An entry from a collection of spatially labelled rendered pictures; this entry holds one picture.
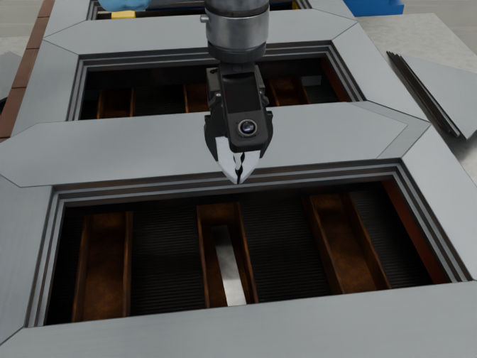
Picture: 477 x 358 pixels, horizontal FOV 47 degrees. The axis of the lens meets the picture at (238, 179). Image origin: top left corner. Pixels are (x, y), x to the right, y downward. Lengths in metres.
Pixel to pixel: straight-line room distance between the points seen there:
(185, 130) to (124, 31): 0.44
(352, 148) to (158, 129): 0.34
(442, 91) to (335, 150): 0.41
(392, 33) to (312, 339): 1.10
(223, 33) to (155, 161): 0.33
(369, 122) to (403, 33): 0.64
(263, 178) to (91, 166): 0.28
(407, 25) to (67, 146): 1.05
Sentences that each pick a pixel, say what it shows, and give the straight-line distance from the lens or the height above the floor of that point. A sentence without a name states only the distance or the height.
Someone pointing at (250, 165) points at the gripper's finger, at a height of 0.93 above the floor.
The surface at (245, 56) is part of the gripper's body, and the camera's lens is 0.66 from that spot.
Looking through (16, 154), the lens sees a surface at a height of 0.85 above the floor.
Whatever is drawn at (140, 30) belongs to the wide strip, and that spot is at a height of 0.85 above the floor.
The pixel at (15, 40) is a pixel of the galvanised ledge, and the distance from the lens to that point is 1.82.
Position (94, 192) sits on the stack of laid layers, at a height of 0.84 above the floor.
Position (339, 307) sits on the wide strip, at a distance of 0.71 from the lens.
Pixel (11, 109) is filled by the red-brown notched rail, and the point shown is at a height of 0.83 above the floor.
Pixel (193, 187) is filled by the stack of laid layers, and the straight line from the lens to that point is 0.89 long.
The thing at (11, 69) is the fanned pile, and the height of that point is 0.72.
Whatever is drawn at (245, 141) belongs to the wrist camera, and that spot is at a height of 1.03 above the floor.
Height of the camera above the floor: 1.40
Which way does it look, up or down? 39 degrees down
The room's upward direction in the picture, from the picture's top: straight up
